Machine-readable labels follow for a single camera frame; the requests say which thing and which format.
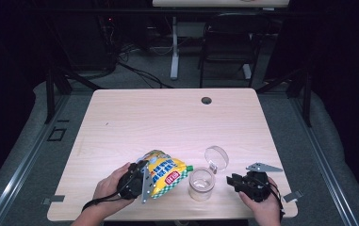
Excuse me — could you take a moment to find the aluminium floor rail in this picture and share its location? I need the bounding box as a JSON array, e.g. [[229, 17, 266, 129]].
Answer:
[[289, 93, 359, 226], [0, 93, 72, 226]]

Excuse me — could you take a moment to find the black red right gripper cable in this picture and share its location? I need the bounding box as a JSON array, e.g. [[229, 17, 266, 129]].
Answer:
[[263, 180, 286, 220]]

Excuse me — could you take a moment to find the white desk leg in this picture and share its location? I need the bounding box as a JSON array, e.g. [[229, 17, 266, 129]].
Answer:
[[170, 16, 180, 81]]

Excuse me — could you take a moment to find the person's left hand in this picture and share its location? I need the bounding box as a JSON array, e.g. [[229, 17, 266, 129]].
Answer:
[[92, 162, 135, 218]]

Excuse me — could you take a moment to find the person's right hand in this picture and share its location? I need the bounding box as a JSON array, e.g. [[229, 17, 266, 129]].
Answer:
[[238, 177, 283, 226]]

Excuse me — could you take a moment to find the yellow green checked spout pouch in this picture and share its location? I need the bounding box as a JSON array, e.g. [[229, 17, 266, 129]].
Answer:
[[136, 149, 194, 200]]

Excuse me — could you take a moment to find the black metal stand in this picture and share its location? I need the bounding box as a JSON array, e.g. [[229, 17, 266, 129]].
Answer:
[[44, 67, 103, 124], [255, 62, 313, 128]]

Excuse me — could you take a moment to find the black chair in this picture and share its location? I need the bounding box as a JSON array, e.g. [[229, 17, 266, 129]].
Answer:
[[198, 13, 274, 89]]

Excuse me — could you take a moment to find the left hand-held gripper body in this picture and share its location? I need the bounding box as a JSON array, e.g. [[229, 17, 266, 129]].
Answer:
[[117, 161, 156, 204]]

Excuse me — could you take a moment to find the grey tape piece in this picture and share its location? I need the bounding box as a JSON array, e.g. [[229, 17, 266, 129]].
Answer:
[[281, 189, 303, 203], [41, 195, 66, 205]]

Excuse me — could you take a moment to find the black floor cable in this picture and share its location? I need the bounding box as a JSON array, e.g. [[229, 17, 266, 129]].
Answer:
[[117, 60, 173, 89]]

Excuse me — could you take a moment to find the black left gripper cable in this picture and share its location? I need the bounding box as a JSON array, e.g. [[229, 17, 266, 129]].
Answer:
[[82, 191, 122, 212]]

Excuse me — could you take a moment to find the dark equipment with red light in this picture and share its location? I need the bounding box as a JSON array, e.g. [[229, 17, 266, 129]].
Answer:
[[96, 13, 120, 72]]

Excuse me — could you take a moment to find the black floor tape square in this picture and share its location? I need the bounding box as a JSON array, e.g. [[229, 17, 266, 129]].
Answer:
[[47, 126, 68, 142]]

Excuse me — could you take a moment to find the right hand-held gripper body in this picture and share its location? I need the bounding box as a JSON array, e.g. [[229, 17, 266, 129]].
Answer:
[[237, 162, 284, 202]]

